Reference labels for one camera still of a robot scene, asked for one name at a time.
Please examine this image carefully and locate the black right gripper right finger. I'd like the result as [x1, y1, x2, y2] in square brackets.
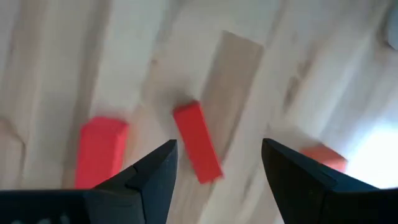
[262, 138, 398, 224]

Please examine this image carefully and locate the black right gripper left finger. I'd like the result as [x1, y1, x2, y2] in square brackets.
[0, 139, 178, 224]

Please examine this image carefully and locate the red wooden block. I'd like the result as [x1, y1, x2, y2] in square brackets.
[172, 101, 224, 185]
[74, 116, 130, 190]

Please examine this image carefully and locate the orange wooden block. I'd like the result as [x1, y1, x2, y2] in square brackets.
[300, 143, 348, 174]

